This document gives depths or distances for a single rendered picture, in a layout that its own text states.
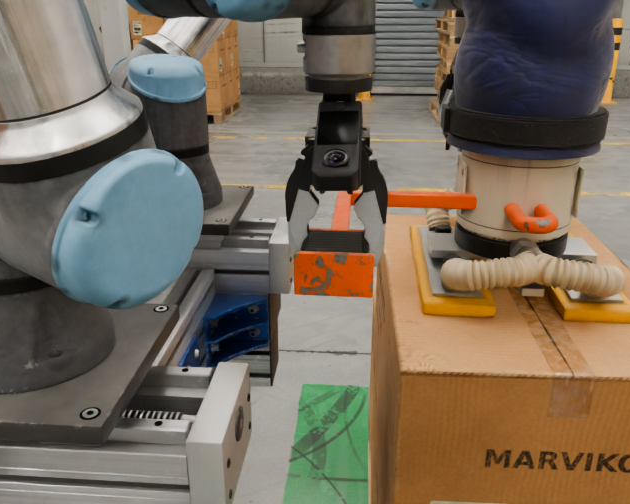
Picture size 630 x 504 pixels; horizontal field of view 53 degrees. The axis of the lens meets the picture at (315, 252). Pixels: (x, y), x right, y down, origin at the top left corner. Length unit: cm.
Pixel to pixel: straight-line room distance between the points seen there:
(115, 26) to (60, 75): 345
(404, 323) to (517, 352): 15
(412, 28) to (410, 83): 79
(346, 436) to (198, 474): 163
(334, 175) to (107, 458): 33
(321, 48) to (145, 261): 31
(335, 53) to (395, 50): 948
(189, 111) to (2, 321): 52
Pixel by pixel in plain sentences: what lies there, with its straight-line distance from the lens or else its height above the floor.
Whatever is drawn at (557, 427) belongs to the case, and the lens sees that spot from 85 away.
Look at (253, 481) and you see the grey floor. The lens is 206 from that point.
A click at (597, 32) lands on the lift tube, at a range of 94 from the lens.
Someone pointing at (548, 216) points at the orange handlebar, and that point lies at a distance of 90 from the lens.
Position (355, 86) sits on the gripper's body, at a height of 127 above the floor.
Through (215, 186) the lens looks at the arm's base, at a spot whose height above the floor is 107.
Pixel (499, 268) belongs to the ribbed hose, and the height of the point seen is 103.
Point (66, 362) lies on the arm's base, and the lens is 61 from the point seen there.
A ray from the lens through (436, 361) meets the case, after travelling 79.
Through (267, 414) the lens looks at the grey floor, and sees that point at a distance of 232.
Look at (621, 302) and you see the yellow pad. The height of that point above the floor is 97.
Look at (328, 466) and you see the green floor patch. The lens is 210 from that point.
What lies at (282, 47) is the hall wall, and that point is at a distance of 1031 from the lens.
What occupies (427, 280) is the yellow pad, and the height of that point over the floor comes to 97.
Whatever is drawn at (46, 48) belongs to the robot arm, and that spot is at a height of 133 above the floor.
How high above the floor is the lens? 135
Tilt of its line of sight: 21 degrees down
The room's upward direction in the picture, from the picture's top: straight up
